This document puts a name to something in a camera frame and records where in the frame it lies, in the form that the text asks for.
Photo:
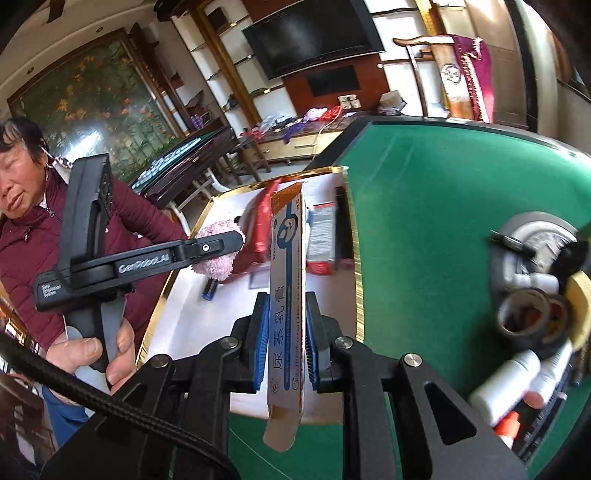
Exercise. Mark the white printed pill bottle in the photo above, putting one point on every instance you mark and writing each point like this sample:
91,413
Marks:
503,387

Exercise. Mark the person's left hand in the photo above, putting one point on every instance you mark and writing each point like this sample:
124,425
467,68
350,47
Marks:
74,350

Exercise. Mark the round grey table dial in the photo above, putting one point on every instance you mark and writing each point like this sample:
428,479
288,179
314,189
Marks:
531,224

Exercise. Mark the grey red tube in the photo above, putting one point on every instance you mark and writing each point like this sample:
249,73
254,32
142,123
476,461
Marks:
322,240

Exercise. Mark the small blue cylinder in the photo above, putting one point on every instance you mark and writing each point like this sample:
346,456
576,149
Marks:
209,288

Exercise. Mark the clear plastic bag pile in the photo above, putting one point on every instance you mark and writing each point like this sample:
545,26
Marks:
274,123

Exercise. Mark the small cardboard box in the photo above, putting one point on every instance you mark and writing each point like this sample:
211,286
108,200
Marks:
392,101

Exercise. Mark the floral wall painting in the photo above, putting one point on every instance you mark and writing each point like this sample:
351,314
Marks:
92,92

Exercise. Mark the clear plastic sleeve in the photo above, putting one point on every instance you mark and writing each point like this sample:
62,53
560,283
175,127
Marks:
259,280

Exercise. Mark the wooden stool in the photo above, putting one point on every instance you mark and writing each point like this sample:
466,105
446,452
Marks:
251,147

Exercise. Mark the grey tape roll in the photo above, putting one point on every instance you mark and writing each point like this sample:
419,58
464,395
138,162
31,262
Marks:
502,318

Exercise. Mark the white bottle pink cap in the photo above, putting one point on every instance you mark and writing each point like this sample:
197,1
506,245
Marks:
549,374

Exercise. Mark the white gold-rimmed box tray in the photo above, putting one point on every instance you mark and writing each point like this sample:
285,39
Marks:
198,332

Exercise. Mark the maroon fringed cloth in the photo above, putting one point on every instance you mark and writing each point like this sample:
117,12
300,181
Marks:
473,78

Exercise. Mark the black tape roll red core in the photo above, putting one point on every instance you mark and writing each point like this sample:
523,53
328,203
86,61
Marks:
564,323

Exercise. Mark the person's own body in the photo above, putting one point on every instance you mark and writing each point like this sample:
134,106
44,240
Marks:
27,258

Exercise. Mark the small black pen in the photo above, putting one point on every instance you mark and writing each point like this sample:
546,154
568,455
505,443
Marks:
512,243

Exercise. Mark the yellow packaged sponge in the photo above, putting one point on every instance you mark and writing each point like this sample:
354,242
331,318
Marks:
581,304

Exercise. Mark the long white blue cream box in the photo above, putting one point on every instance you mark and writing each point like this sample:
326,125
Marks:
286,277

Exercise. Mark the white wall sockets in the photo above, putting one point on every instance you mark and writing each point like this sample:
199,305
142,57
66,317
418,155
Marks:
348,101

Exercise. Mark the white dropper bottle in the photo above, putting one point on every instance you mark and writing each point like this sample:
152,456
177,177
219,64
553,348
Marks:
531,280

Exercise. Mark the white tower air conditioner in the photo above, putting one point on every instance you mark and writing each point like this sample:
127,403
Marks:
526,69

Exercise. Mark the gold-framed wall shelf unit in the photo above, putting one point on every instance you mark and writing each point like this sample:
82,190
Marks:
221,60

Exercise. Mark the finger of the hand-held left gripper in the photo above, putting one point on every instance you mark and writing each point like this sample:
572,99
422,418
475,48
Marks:
207,249

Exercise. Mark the low wooden TV cabinet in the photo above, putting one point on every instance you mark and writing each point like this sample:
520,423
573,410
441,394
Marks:
295,145

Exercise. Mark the pink fluffy ball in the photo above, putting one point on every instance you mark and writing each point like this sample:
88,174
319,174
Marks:
217,263

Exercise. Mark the black wall panel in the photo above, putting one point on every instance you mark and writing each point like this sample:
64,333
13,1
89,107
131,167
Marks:
332,81

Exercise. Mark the red ribbon bundle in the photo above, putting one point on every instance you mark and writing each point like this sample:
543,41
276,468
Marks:
333,113

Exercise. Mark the small white bottle red cap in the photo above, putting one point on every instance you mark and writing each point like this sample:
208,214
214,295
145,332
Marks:
508,429

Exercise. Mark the black wall television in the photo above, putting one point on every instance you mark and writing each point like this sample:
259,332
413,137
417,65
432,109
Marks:
314,37

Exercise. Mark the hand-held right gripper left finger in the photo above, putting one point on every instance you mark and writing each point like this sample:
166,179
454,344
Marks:
261,341

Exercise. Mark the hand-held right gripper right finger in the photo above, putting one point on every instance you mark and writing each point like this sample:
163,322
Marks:
314,346

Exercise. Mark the red foil packet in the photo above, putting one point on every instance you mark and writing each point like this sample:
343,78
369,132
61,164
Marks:
258,230

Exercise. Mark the wooden armchair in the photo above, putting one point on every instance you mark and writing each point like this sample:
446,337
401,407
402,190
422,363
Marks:
450,74

